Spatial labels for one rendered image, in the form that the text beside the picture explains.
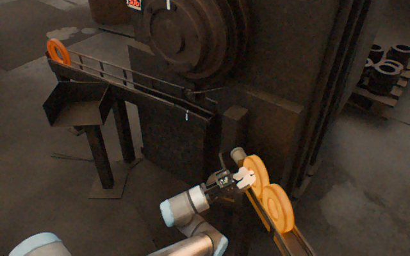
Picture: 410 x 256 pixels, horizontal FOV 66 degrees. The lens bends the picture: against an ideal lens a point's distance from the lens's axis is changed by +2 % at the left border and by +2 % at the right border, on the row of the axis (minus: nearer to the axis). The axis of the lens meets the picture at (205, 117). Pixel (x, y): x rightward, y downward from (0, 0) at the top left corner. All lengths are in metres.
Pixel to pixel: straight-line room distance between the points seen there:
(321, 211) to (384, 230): 0.34
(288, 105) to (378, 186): 1.22
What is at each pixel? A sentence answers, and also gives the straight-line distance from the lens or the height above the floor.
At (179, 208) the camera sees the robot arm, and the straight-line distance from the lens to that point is 1.15.
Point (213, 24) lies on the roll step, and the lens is 1.12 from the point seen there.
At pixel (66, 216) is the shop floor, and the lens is 2.09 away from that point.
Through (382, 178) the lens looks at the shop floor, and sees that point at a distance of 2.43.
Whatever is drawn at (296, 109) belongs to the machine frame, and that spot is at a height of 0.87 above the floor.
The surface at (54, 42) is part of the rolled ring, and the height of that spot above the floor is 0.73.
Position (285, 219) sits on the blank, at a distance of 1.06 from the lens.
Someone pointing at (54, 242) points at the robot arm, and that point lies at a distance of 0.90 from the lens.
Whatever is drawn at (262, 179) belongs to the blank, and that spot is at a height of 0.76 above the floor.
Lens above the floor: 1.63
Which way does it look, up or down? 39 degrees down
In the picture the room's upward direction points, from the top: 1 degrees clockwise
